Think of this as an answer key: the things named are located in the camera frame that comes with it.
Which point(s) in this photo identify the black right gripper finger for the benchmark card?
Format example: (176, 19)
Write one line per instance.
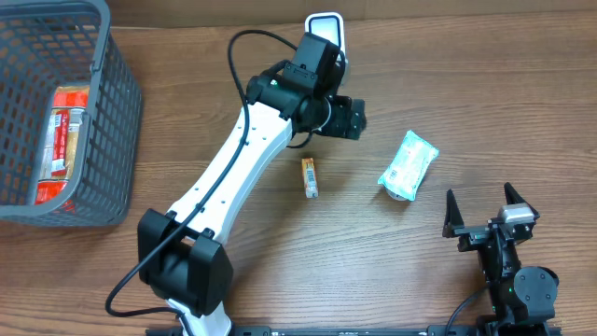
(453, 222)
(513, 197)

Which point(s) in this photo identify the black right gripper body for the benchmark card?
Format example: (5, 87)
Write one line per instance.
(475, 237)

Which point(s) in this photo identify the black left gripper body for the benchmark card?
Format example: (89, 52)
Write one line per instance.
(353, 120)

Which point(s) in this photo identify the small orange white box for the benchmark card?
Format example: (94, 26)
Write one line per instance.
(309, 178)

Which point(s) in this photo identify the teal wet wipes pack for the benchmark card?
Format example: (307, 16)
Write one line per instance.
(405, 174)

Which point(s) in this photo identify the orange noodle packet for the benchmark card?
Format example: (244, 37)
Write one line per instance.
(59, 152)

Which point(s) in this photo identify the green lid white jar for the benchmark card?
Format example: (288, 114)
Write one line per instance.
(396, 196)

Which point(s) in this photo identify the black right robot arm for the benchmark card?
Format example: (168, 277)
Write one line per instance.
(522, 298)

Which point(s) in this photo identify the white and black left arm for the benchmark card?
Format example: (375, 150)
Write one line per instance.
(182, 253)

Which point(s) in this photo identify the white barcode scanner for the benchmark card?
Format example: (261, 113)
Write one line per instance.
(330, 25)

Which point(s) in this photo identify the grey plastic mesh basket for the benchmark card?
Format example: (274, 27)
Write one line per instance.
(46, 45)

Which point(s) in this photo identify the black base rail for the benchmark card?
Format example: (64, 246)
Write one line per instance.
(432, 330)

